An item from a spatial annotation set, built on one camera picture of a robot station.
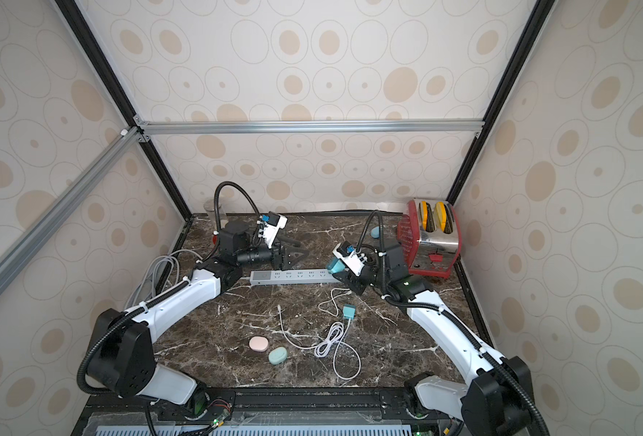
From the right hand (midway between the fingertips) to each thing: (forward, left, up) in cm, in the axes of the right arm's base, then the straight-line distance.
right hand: (350, 264), depth 79 cm
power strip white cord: (+8, +74, -18) cm, 77 cm away
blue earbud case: (+30, -11, -19) cm, 37 cm away
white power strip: (+6, +20, -17) cm, 27 cm away
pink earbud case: (-17, +28, -20) cm, 38 cm away
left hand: (0, +12, +6) cm, 14 cm away
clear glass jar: (+28, +53, -3) cm, 60 cm away
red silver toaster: (+15, -26, -3) cm, 30 cm away
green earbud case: (-21, +21, -19) cm, 35 cm away
